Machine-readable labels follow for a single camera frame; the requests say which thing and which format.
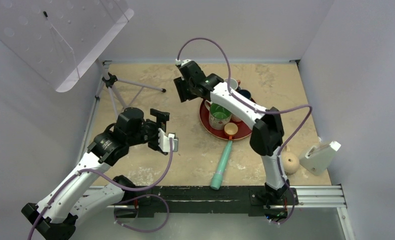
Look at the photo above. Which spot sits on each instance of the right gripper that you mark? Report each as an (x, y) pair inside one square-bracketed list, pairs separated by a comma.
[(180, 82)]

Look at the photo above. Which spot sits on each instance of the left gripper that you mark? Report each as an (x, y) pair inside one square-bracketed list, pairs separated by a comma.
[(161, 118)]

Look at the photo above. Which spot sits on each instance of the large white cat mug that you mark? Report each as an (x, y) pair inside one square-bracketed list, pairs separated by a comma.
[(219, 116)]

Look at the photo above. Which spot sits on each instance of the pink brown mug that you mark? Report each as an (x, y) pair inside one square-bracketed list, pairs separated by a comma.
[(234, 84)]

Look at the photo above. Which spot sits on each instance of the blue mug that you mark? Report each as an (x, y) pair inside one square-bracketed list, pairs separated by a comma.
[(245, 93)]

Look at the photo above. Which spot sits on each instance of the small orange cup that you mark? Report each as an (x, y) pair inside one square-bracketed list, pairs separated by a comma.
[(230, 130)]

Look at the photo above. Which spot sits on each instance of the red round tray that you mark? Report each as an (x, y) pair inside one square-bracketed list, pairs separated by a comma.
[(205, 118)]

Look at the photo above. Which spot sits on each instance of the teal pen tube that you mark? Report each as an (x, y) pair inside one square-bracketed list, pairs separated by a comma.
[(217, 177)]

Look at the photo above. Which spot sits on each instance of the cream teapot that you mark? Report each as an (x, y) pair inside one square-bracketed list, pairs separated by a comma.
[(290, 161)]

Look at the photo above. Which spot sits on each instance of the pink white mug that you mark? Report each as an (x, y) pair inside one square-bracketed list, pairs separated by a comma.
[(235, 118)]

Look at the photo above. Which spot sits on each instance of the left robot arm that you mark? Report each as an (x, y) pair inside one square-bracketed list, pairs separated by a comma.
[(57, 216)]

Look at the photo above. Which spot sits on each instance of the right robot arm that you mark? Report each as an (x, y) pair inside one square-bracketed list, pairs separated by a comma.
[(266, 125)]

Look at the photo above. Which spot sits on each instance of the tripod stand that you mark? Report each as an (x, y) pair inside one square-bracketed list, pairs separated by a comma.
[(109, 81)]

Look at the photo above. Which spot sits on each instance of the clear acrylic panel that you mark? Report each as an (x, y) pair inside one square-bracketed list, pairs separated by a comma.
[(61, 39)]

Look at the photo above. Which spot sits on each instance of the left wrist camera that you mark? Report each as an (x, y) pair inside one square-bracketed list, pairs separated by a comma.
[(167, 142)]

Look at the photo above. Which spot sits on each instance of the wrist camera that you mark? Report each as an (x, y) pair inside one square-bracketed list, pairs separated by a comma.
[(179, 63), (167, 142)]

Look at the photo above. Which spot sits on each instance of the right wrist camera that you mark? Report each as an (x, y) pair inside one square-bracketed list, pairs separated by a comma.
[(179, 63)]

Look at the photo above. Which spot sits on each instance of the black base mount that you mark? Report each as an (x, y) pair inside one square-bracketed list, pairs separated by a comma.
[(252, 200)]

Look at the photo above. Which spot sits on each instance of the white box on wall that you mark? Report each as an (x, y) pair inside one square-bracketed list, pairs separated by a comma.
[(317, 158)]

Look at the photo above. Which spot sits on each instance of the aluminium frame rail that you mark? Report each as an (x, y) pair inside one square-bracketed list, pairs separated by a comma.
[(57, 215)]

